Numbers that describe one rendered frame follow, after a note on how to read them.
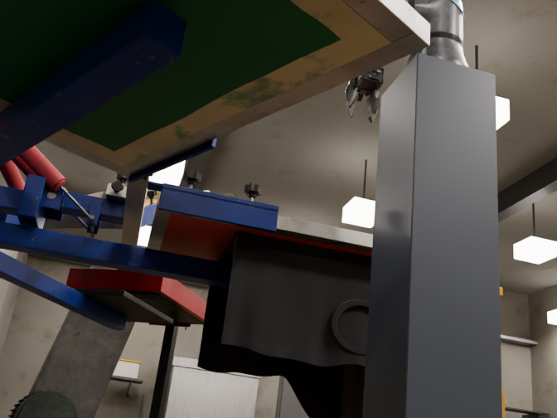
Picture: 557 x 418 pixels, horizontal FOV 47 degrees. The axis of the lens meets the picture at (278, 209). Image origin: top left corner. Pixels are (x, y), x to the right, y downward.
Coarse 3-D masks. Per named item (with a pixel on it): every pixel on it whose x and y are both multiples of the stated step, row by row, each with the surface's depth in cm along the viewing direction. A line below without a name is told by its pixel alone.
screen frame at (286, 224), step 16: (160, 192) 157; (160, 224) 169; (288, 224) 163; (304, 224) 164; (320, 224) 166; (160, 240) 181; (320, 240) 166; (336, 240) 165; (352, 240) 166; (368, 240) 168
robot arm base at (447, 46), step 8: (432, 32) 138; (440, 32) 138; (432, 40) 137; (440, 40) 137; (448, 40) 137; (456, 40) 138; (424, 48) 137; (432, 48) 136; (440, 48) 135; (448, 48) 135; (456, 48) 136; (432, 56) 134; (440, 56) 133; (448, 56) 133; (456, 56) 134; (464, 56) 139; (464, 64) 134
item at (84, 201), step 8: (64, 192) 178; (72, 192) 179; (64, 200) 177; (80, 200) 178; (88, 200) 179; (104, 200) 180; (112, 200) 181; (64, 208) 177; (72, 208) 177; (88, 208) 178; (104, 208) 179; (112, 208) 180; (120, 208) 181; (80, 216) 182; (104, 216) 180; (112, 216) 179; (120, 216) 180; (120, 224) 184
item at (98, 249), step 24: (0, 240) 169; (24, 240) 171; (48, 240) 172; (72, 240) 174; (96, 240) 176; (96, 264) 178; (120, 264) 175; (144, 264) 177; (168, 264) 179; (192, 264) 180; (216, 264) 182
